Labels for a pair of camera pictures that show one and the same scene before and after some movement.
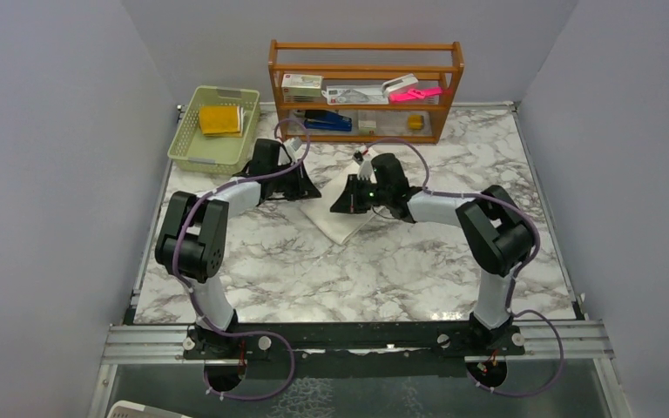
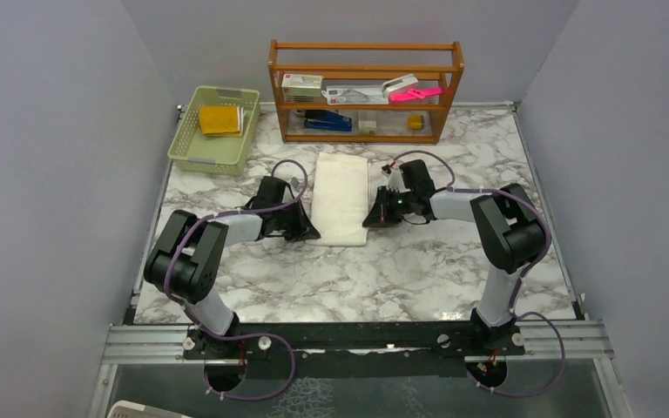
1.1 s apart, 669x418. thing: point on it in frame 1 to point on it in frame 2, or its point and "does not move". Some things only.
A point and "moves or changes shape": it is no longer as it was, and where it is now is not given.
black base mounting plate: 353,349 does not move
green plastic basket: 218,131 does not move
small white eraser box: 366,126 does not move
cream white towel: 340,227 moves or changes shape
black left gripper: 303,187 to 303,228
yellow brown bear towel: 219,120 does not move
